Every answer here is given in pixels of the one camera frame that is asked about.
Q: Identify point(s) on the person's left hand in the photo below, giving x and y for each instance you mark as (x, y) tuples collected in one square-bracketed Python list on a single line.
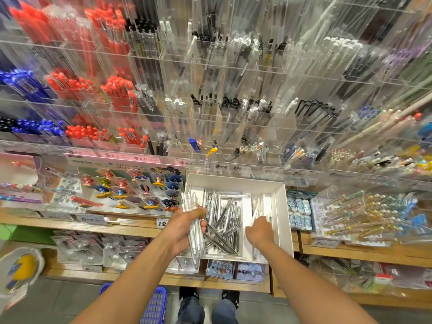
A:
[(179, 232)]

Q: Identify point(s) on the person's right hand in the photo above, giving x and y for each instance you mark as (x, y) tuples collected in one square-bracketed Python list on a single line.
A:
[(260, 234)]

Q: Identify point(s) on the clear pen bundle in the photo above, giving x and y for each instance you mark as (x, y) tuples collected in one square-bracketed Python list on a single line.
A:
[(196, 251)]

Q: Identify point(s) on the pile of silver pens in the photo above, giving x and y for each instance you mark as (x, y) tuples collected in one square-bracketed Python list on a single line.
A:
[(226, 219)]

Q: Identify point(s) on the white cardboard box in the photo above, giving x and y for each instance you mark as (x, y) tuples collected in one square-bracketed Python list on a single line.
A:
[(280, 199)]

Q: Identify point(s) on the blue shopping basket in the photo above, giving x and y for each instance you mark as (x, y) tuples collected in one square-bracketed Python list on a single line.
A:
[(154, 308)]

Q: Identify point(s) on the clear acrylic display rack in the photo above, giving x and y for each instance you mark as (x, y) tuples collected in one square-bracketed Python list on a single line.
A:
[(270, 70)]

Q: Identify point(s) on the person's left forearm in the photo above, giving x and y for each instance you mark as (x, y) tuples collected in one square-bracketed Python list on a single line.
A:
[(128, 290)]

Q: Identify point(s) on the person's right forearm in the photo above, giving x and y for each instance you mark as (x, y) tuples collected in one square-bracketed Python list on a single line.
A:
[(310, 290)]

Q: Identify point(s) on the person's left shoe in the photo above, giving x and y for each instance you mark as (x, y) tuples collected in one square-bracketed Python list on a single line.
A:
[(190, 293)]

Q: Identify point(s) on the person's shoe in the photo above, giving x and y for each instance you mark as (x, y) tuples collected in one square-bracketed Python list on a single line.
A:
[(190, 293), (230, 297)]

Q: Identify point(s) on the person's right shoe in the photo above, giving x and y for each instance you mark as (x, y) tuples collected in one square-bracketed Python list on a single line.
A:
[(230, 297)]

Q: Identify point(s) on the person's left leg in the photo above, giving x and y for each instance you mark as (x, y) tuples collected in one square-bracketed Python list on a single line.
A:
[(190, 312)]

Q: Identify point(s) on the person's leg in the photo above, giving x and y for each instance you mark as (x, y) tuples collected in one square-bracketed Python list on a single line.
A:
[(226, 315), (190, 312)]

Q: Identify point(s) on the person's right leg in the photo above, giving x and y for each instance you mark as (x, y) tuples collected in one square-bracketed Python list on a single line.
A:
[(226, 315)]

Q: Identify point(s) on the stack of clear gold-pen packets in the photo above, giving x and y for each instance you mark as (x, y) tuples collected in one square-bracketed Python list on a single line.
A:
[(368, 212)]

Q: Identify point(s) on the white price tag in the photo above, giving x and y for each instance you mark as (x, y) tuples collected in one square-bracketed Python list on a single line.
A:
[(163, 223)]

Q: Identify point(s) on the row of small patterned packets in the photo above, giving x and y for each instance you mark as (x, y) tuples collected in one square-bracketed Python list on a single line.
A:
[(236, 270)]

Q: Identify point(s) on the stack of blue eraser packets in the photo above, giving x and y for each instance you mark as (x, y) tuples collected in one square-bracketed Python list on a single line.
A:
[(300, 212)]

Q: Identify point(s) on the tray of colourful clip packets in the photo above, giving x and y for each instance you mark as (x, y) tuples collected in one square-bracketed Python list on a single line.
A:
[(121, 189)]

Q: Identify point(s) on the stack of clear stationery packets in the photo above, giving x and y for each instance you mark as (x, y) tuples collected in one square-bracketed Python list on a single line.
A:
[(101, 251)]

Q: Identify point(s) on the green shelf panel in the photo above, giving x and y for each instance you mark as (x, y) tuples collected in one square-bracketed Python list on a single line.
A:
[(23, 234)]

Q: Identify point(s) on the rows of red pens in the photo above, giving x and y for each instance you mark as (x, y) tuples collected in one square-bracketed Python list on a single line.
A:
[(118, 87)]

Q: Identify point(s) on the round yellow blue packet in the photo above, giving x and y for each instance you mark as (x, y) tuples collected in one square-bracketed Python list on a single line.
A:
[(23, 270)]

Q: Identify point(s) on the stack of pink packets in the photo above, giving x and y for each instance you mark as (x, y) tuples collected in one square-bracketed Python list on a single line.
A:
[(20, 182)]

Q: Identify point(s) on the rows of black pens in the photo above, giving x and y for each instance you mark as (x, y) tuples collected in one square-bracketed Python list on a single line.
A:
[(8, 123)]

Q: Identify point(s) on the rows of blue pens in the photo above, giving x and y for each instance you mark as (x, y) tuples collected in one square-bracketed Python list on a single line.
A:
[(27, 84)]

